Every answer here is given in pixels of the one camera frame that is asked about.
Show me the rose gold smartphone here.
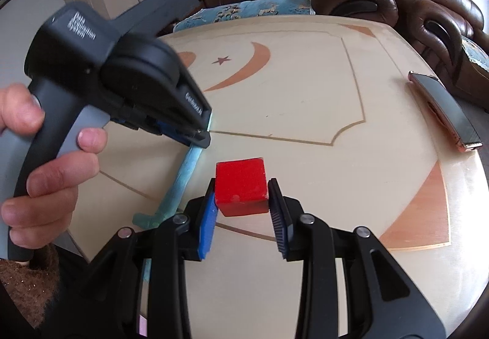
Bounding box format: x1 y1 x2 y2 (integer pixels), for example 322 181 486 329
407 71 483 152

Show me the brown fuzzy sweater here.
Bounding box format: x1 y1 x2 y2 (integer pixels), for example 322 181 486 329
0 247 60 329

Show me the cream wooden table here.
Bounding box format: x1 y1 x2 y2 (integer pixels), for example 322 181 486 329
65 14 489 339

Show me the person's left hand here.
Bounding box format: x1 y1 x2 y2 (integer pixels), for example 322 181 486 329
0 83 108 248

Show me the light teal plastic strip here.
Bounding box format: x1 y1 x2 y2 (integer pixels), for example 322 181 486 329
133 112 213 229

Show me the blue printed sofa blanket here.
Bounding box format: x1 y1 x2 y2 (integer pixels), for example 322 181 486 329
174 0 317 33

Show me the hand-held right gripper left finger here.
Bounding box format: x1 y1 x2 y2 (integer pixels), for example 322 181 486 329
90 179 219 339

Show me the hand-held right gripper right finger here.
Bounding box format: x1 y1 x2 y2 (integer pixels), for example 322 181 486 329
267 178 447 339

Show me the printed sofa seat cover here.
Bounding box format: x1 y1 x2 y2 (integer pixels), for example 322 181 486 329
459 35 489 71

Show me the red cube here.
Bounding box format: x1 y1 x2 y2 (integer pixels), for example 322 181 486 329
215 157 270 218

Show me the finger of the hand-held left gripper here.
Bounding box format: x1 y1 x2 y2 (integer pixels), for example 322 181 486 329
114 115 211 151
124 71 213 134

